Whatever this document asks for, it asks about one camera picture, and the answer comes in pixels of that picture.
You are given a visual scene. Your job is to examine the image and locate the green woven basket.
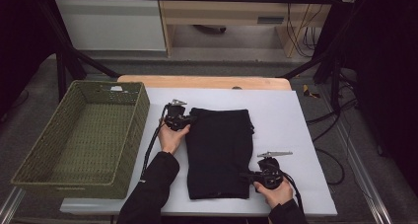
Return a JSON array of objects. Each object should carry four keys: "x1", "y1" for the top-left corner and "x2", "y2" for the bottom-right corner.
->
[{"x1": 11, "y1": 80, "x2": 151, "y2": 199}]

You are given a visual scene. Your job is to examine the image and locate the aluminium rail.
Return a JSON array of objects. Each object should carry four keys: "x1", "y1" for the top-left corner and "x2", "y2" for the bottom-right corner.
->
[
  {"x1": 323, "y1": 85, "x2": 395, "y2": 224},
  {"x1": 0, "y1": 187, "x2": 27, "y2": 224}
]

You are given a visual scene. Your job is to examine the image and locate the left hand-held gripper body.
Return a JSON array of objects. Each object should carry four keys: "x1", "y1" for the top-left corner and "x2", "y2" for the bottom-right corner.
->
[{"x1": 163, "y1": 99, "x2": 192, "y2": 132}]

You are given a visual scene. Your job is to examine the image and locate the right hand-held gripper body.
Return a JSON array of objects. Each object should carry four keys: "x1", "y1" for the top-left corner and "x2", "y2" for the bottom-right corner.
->
[{"x1": 256, "y1": 150, "x2": 294, "y2": 189}]

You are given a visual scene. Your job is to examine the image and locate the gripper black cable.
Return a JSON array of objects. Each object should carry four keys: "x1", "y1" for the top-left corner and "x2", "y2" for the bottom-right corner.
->
[
  {"x1": 140, "y1": 105, "x2": 169, "y2": 183},
  {"x1": 280, "y1": 171, "x2": 305, "y2": 213}
]

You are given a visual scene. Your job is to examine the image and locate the grey desk label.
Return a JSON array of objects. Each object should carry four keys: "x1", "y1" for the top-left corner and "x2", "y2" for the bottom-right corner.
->
[{"x1": 256, "y1": 16, "x2": 285, "y2": 25}]

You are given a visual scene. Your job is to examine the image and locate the black curtain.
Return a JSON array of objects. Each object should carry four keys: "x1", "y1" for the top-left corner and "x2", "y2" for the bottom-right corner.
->
[
  {"x1": 0, "y1": 0, "x2": 67, "y2": 119},
  {"x1": 354, "y1": 0, "x2": 418, "y2": 198}
]

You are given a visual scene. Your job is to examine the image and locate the black knit vest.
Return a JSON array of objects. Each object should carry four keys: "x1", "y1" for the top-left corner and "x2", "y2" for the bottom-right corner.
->
[{"x1": 185, "y1": 107, "x2": 255, "y2": 200}]

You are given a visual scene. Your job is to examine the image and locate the black floor cables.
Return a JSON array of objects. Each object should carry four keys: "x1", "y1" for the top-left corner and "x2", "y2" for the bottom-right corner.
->
[{"x1": 305, "y1": 70, "x2": 361, "y2": 187}]

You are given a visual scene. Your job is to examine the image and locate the white cabinet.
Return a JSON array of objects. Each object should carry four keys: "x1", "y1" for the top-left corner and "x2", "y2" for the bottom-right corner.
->
[{"x1": 53, "y1": 0, "x2": 167, "y2": 52}]

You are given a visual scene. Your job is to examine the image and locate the light wooden desk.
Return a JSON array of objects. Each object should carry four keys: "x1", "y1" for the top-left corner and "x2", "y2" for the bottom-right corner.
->
[{"x1": 156, "y1": 0, "x2": 339, "y2": 59}]

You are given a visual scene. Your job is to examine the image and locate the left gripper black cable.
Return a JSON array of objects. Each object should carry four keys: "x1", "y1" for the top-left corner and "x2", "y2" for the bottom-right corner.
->
[{"x1": 140, "y1": 105, "x2": 169, "y2": 183}]

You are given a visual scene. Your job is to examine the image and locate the cables under desk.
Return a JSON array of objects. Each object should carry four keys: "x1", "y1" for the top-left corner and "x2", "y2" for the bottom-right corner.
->
[{"x1": 285, "y1": 2, "x2": 322, "y2": 59}]

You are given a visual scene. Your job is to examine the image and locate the person's left hand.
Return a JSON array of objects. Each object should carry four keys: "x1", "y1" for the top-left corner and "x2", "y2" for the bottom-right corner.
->
[{"x1": 157, "y1": 117, "x2": 191, "y2": 156}]

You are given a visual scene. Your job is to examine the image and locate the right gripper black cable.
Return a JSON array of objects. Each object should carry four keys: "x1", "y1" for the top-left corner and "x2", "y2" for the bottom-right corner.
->
[{"x1": 280, "y1": 171, "x2": 305, "y2": 213}]

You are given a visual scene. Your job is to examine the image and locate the person's right hand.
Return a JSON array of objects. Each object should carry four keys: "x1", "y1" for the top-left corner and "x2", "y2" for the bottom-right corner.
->
[{"x1": 253, "y1": 180, "x2": 294, "y2": 209}]

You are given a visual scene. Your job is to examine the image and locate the yellow and black object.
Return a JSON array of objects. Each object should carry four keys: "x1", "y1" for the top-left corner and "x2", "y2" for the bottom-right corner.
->
[{"x1": 302, "y1": 84, "x2": 321, "y2": 99}]

